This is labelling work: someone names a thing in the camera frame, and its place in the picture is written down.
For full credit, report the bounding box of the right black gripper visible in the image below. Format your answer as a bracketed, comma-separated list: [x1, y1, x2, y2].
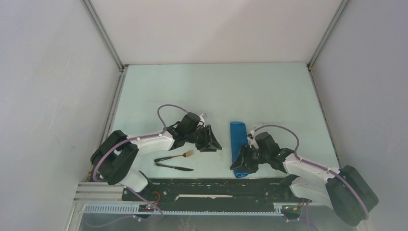
[230, 143, 269, 173]

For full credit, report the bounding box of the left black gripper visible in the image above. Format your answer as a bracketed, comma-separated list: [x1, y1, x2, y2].
[185, 124, 221, 152]

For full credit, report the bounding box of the blue cloth napkin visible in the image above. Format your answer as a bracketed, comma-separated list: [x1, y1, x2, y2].
[230, 121, 248, 163]

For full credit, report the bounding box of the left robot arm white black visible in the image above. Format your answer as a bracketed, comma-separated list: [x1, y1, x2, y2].
[90, 112, 222, 201]

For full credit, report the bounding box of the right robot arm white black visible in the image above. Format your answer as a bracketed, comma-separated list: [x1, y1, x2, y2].
[230, 132, 379, 227]

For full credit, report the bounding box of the small circuit board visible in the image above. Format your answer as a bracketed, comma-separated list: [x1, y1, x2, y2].
[138, 205, 156, 213]

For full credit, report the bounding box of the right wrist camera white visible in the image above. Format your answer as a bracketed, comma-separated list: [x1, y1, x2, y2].
[247, 130, 258, 149]

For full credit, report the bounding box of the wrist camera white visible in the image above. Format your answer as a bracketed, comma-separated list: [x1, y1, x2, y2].
[199, 113, 208, 124]
[247, 130, 258, 149]

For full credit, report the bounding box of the fork with black handle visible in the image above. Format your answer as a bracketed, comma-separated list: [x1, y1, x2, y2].
[154, 150, 194, 163]

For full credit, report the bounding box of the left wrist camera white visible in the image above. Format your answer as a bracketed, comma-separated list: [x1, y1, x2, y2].
[199, 113, 208, 124]

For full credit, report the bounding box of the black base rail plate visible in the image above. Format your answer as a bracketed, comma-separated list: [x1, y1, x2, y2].
[140, 178, 307, 214]

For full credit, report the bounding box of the knife with black handle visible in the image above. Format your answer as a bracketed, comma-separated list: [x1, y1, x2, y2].
[154, 163, 194, 171]

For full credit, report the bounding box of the aluminium frame rail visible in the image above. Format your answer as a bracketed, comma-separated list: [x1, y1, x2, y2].
[74, 178, 334, 216]

